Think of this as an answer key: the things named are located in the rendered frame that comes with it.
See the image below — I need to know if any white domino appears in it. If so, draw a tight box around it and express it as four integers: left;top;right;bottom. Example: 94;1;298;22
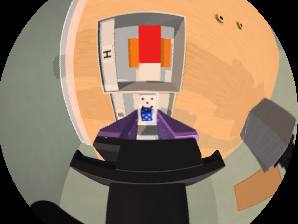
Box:
139;93;156;122

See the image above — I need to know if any blue die with white pips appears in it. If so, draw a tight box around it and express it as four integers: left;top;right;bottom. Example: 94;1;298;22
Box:
141;107;152;121

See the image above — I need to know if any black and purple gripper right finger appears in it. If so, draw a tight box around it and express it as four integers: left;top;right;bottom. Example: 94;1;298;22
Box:
157;109;199;142

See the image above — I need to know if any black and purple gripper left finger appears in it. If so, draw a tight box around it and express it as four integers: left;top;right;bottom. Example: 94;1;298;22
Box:
96;109;138;139

